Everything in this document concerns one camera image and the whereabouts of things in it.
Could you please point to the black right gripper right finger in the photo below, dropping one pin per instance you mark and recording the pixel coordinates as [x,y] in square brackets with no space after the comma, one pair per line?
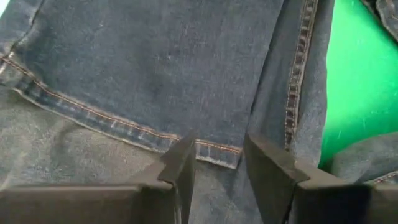
[311,205]

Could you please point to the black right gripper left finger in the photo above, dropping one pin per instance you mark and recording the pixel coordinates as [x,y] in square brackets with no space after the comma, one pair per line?
[93,205]

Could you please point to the dark blue denim jeans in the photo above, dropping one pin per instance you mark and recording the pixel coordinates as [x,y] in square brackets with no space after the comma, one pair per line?
[155,62]

